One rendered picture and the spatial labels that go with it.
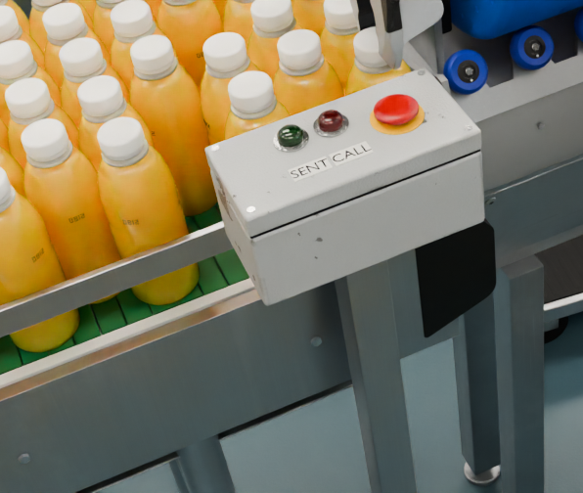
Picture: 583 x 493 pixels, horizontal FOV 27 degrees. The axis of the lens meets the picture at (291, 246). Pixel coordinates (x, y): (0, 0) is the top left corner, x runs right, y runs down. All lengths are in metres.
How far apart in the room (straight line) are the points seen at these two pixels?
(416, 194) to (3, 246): 0.35
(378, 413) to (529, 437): 0.60
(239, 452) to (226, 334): 1.02
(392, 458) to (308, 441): 0.90
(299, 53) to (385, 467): 0.44
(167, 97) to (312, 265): 0.25
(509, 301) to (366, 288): 0.49
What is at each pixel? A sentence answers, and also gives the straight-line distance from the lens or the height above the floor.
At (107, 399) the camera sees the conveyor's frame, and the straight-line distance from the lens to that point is 1.17.
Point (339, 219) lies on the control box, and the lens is 0.96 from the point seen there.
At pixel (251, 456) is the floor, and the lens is 2.16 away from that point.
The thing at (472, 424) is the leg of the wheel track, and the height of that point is 0.17.
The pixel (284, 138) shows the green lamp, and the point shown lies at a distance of 0.97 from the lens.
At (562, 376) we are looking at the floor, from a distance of 2.21.
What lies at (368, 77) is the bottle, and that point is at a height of 1.06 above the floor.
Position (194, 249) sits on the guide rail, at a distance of 1.11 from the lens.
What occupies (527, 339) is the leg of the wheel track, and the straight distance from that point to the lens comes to 1.61.
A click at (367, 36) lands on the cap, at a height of 1.09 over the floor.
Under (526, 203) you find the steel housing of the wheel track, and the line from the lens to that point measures 1.40.
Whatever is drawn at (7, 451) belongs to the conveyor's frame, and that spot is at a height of 0.83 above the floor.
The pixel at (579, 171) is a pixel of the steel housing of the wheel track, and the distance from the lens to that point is 1.40.
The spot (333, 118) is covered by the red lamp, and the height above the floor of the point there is 1.11.
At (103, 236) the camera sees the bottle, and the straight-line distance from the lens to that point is 1.13.
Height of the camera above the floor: 1.72
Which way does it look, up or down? 44 degrees down
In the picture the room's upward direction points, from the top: 12 degrees counter-clockwise
